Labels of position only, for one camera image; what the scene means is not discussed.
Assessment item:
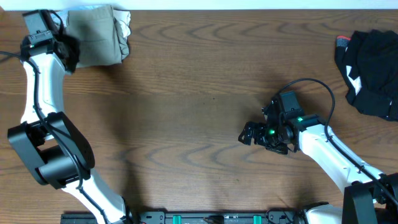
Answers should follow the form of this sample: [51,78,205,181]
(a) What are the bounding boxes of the khaki green shorts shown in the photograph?
[66,5,131,68]

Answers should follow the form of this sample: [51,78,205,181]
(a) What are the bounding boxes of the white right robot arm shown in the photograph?
[238,100,397,223]

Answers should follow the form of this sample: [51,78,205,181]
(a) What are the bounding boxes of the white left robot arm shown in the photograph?
[7,30,133,223]

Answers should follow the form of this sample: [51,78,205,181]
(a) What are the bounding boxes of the white black folded shirt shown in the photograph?
[56,5,131,52]

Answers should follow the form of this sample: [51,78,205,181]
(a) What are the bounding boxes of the black garment with white marks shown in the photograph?
[335,30,397,121]

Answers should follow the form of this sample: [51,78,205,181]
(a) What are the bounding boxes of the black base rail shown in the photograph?
[60,208,312,224]

